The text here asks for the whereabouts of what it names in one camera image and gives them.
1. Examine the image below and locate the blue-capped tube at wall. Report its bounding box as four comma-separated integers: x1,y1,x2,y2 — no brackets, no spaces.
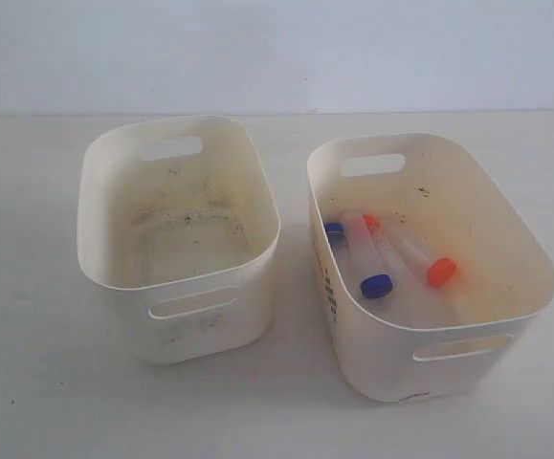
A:
324,222,346,250

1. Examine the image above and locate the cream plastic bin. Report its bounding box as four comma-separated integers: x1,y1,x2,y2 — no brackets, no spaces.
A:
77,116,280,364
307,134,554,402

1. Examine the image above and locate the blue-capped tube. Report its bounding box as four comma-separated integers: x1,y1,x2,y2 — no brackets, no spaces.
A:
324,222,346,250
342,210,393,299

